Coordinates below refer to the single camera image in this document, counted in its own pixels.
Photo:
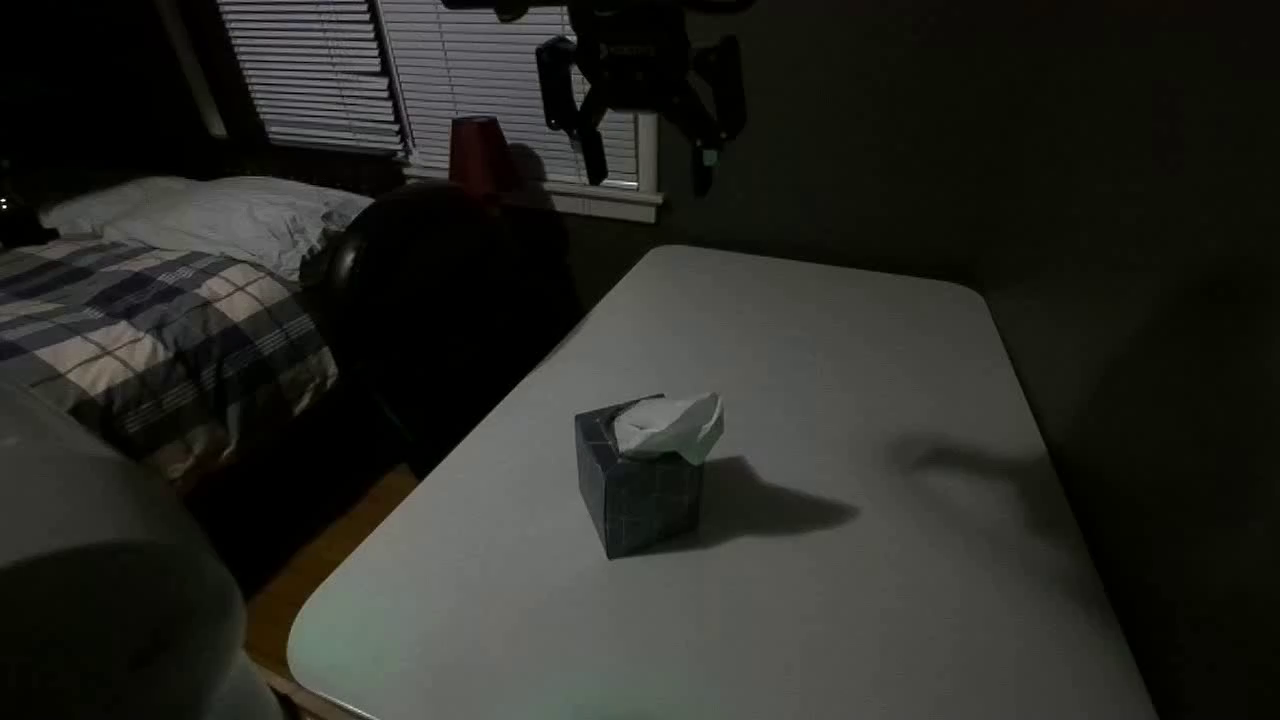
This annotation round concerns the plaid bed blanket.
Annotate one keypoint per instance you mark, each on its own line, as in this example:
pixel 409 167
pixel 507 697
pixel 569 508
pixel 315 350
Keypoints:
pixel 145 340

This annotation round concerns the white pillow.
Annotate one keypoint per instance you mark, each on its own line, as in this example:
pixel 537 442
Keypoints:
pixel 215 219

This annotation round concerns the white window frame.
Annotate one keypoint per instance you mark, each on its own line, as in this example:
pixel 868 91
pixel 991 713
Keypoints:
pixel 616 203

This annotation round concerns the narrow white window blind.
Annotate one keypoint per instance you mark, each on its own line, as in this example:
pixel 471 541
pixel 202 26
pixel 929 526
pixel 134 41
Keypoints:
pixel 315 67

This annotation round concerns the wide white window blind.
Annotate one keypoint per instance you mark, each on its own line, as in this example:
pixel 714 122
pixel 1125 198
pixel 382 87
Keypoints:
pixel 486 83

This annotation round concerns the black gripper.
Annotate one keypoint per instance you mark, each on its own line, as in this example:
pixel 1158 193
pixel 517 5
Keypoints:
pixel 634 52

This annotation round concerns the white tissue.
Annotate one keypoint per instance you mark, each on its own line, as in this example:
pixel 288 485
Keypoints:
pixel 669 425

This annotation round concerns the black office chair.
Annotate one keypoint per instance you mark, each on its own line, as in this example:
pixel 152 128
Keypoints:
pixel 445 322

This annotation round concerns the dark patterned tissue box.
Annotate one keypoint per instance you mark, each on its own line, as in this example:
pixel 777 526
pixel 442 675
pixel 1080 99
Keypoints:
pixel 636 498

